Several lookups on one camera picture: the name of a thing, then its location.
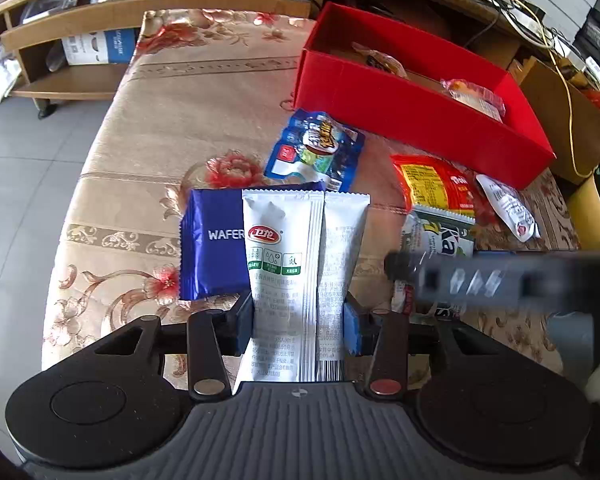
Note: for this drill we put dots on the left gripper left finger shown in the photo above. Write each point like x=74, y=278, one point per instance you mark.
x=211, y=335

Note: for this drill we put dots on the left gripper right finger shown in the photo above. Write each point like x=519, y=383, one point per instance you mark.
x=381, y=335

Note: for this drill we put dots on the white red sachet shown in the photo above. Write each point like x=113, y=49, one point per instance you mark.
x=508, y=206

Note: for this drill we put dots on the blue wafer biscuit packet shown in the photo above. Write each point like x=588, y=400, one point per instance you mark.
x=212, y=242

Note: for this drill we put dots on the red yellow Trolli packet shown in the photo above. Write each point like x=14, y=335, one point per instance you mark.
x=430, y=181

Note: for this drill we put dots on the pink red cake packet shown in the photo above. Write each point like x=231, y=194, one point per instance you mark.
x=476, y=97

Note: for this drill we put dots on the blue sausage snack packet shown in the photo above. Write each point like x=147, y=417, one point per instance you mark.
x=315, y=147

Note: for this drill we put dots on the orange spicy snack packet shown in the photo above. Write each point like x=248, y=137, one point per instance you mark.
x=382, y=61

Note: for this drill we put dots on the yellow trash bin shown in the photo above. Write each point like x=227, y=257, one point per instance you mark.
x=584, y=209

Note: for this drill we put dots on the brown cardboard box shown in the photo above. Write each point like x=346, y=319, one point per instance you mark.
x=570, y=120

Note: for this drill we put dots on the floral beige table cloth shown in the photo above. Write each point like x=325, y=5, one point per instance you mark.
x=201, y=106

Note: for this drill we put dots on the white power strip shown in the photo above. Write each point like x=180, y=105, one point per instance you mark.
x=550, y=39

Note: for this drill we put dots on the red cardboard box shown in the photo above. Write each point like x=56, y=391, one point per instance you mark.
x=514, y=150

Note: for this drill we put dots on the white blue box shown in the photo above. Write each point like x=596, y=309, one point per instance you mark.
x=100, y=48

